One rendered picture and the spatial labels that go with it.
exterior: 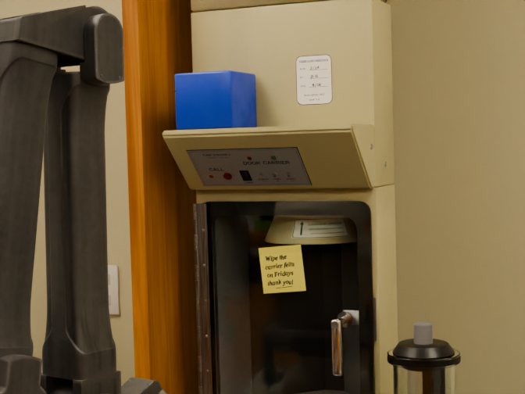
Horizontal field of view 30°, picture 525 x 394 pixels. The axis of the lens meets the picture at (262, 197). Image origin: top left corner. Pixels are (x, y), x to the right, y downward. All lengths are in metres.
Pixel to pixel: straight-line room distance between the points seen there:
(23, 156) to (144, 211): 0.69
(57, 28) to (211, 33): 0.72
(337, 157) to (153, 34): 0.40
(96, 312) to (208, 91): 0.61
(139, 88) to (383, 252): 0.48
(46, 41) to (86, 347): 0.31
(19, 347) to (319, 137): 0.68
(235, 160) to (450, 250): 0.59
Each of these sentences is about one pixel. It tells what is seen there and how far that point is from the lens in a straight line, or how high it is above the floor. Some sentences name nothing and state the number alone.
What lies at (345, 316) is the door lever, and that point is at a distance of 1.58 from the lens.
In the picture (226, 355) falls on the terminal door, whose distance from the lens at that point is 1.68.
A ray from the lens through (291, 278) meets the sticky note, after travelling 1.61.
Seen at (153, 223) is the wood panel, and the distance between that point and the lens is 1.65.
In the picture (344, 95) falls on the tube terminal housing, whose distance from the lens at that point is 1.58.
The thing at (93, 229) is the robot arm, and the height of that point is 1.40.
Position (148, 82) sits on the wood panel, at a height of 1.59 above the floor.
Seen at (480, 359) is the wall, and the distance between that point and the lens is 2.01.
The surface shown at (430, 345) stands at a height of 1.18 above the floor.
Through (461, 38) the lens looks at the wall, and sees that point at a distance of 1.98.
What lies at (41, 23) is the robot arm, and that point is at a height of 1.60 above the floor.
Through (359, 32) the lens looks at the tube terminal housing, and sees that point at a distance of 1.58.
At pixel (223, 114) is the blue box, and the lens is 1.54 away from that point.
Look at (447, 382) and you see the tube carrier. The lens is 1.48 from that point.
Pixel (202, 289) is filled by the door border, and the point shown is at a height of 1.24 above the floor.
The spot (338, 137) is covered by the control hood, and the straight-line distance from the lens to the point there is 1.47.
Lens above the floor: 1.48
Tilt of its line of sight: 3 degrees down
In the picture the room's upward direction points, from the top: 2 degrees counter-clockwise
